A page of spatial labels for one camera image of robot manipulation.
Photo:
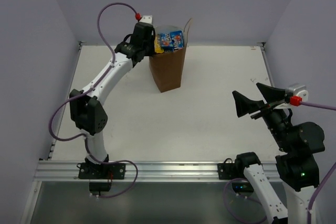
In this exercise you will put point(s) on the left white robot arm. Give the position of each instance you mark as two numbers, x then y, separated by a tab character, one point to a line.
86	105

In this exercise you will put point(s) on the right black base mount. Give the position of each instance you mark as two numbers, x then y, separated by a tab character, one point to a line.
227	170

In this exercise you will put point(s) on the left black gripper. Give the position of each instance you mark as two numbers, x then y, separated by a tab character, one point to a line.
148	39

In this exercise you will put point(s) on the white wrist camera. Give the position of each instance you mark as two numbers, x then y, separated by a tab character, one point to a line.
294	94
147	19

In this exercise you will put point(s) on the brown paper bag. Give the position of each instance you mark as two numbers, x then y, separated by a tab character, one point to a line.
167	68

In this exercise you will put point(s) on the yellow M&M's packet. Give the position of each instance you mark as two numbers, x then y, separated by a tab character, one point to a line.
157	44

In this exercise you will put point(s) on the black controller box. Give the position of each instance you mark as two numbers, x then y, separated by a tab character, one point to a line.
99	187
242	187

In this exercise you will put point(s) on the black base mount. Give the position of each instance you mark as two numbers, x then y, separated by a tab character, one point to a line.
89	170
227	170

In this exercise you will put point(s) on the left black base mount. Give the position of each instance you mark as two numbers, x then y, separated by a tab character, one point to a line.
89	170

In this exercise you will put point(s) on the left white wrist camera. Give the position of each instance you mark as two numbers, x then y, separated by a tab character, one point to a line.
147	19

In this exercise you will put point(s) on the aluminium front rail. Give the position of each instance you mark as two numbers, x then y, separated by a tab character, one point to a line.
149	172

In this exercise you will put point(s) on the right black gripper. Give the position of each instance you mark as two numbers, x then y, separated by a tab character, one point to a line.
271	95

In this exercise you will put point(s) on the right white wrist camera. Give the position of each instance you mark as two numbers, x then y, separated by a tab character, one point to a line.
294	94

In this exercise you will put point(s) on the blue M&M's packet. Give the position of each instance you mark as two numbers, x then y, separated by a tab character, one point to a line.
172	41

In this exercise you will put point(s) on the right black controller box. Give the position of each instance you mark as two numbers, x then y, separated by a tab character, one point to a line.
242	187

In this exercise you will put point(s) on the left black controller box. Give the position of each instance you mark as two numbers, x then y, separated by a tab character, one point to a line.
99	187

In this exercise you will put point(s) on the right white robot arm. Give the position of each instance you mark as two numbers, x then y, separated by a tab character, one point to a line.
296	165

